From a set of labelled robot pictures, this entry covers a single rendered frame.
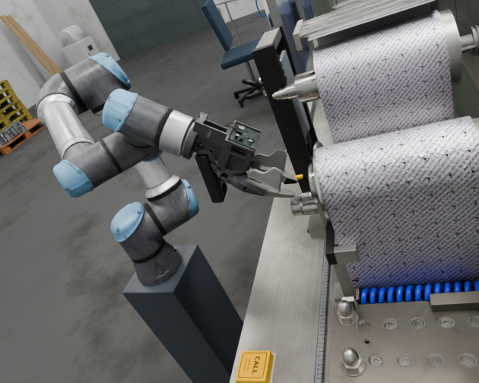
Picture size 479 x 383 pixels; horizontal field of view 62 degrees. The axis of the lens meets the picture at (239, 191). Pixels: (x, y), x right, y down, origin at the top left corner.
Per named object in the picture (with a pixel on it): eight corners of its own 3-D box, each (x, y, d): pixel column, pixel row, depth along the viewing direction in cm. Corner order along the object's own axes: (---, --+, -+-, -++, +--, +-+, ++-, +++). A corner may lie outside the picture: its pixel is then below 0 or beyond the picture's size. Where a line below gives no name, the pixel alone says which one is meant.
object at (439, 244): (354, 289, 79) (331, 221, 70) (490, 280, 70) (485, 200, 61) (354, 292, 79) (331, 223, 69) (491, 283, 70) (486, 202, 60)
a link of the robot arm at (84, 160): (16, 87, 105) (48, 172, 70) (55, 68, 108) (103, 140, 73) (42, 122, 113) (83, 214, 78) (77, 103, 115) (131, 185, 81)
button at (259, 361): (245, 356, 91) (241, 349, 90) (274, 356, 88) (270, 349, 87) (238, 386, 85) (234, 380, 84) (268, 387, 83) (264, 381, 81)
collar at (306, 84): (303, 96, 93) (296, 71, 90) (329, 89, 91) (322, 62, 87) (301, 109, 88) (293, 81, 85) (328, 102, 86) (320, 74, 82)
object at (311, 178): (305, 175, 68) (315, 212, 71) (316, 173, 68) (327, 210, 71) (310, 156, 75) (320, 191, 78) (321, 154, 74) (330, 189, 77)
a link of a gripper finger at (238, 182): (264, 194, 69) (219, 171, 70) (261, 200, 70) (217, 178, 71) (271, 180, 72) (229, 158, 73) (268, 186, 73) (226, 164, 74)
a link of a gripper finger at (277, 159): (307, 163, 72) (259, 149, 71) (294, 187, 76) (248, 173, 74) (306, 153, 74) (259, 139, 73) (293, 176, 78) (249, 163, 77)
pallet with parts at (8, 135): (9, 154, 711) (-4, 137, 694) (-20, 161, 752) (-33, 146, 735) (52, 121, 799) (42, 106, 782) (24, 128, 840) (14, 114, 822)
